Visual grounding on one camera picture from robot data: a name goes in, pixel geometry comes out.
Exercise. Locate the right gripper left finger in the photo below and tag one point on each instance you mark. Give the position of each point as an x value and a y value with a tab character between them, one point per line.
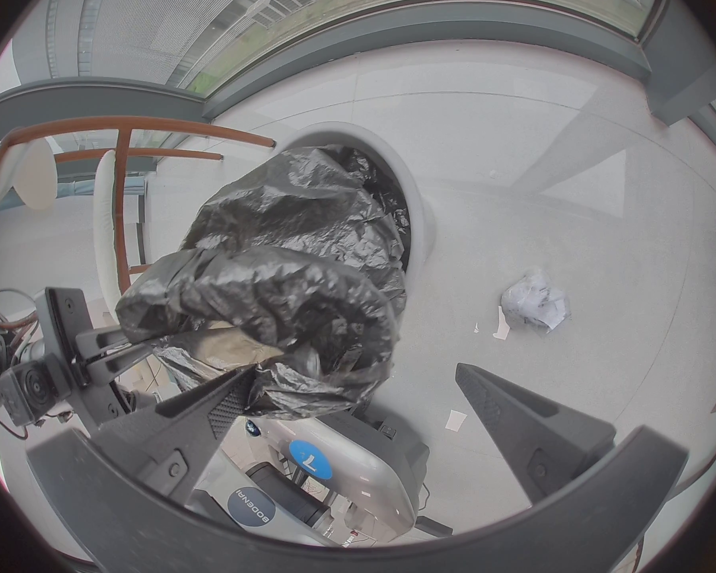
179	433

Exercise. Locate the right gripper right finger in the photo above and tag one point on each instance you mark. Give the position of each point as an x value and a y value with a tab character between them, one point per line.
531	427

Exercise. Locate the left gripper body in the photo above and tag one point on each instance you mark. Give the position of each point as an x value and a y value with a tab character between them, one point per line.
65	320

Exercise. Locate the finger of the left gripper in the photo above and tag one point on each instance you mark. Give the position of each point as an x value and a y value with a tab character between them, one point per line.
116	363
98	339

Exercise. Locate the black plastic bag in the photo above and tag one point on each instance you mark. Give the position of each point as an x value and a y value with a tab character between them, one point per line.
274	260

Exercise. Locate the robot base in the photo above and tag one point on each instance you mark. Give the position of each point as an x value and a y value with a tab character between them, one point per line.
364	475

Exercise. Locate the white trash bin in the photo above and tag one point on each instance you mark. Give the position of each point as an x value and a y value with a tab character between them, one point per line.
415	194

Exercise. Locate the wooden chair with white cushions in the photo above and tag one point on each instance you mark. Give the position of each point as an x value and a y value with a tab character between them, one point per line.
110	218

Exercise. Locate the crumpled white paper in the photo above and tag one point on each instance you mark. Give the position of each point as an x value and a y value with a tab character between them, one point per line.
534	302

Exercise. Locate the window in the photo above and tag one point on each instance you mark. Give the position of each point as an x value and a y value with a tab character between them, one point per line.
394	15

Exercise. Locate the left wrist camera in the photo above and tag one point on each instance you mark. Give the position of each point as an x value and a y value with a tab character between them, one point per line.
31	388

